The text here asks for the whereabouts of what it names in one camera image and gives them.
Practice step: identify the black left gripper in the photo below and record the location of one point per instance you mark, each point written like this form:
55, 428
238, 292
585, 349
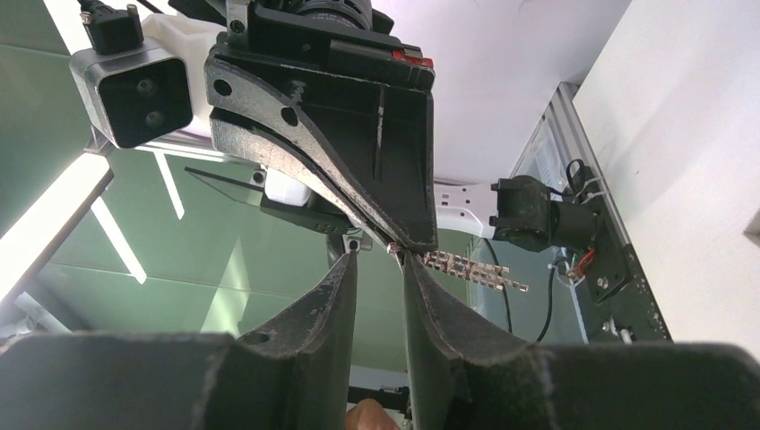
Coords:
362, 139

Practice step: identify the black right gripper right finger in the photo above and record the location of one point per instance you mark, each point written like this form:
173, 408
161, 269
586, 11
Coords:
467, 373

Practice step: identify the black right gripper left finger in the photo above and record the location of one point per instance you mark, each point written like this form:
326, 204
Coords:
291, 372

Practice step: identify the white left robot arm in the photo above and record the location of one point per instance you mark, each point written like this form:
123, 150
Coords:
523, 211

